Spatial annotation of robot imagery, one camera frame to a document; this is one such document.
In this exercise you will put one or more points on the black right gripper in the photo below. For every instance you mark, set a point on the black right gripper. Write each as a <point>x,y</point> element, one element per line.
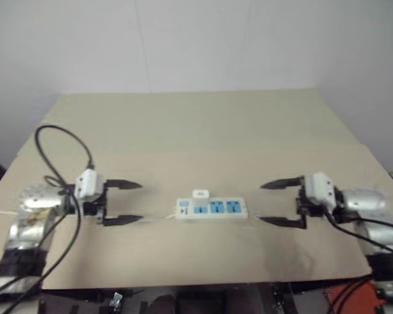
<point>306,207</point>

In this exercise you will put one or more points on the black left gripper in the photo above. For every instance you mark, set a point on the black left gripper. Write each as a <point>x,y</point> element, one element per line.
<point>92,207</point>

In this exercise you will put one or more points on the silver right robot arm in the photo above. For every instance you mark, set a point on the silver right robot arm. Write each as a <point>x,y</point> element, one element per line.
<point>363,199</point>

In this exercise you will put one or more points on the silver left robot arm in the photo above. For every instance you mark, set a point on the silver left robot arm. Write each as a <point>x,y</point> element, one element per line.
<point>36,200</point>

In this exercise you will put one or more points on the white blue power strip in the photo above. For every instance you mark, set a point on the white blue power strip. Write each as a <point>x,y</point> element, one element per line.
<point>235,212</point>

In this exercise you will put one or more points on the white charger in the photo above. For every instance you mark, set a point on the white charger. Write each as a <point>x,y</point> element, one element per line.
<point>200,199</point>

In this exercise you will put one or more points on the small metal clip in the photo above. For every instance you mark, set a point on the small metal clip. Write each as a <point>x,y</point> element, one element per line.
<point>116,299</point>

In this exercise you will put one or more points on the tan cardboard sheet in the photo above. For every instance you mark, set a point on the tan cardboard sheet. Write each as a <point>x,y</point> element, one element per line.
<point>196,137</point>

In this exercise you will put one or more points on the orange object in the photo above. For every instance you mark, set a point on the orange object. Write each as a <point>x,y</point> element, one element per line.
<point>350,297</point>

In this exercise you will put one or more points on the black grey device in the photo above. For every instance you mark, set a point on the black grey device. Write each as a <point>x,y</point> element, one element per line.
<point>391,289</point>

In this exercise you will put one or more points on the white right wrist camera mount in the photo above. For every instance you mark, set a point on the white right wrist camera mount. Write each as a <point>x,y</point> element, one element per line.
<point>319,188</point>

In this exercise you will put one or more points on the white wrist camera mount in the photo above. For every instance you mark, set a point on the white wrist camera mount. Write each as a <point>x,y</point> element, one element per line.
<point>88,183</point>
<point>319,188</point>

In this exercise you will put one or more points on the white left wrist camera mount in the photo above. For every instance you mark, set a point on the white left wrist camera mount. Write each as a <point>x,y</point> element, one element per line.
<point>88,183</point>

